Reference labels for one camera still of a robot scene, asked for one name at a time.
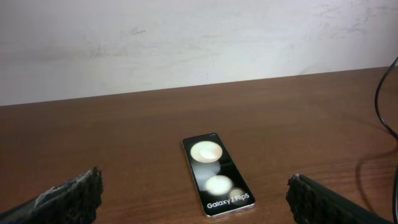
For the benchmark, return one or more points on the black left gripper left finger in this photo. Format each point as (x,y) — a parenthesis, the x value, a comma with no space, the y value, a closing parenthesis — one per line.
(75,201)

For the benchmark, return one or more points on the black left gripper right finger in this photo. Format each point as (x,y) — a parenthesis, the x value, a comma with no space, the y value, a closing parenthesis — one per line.
(313,203)

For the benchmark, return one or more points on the black Galaxy flip phone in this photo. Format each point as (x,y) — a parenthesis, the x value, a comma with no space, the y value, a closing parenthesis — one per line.
(221,187)

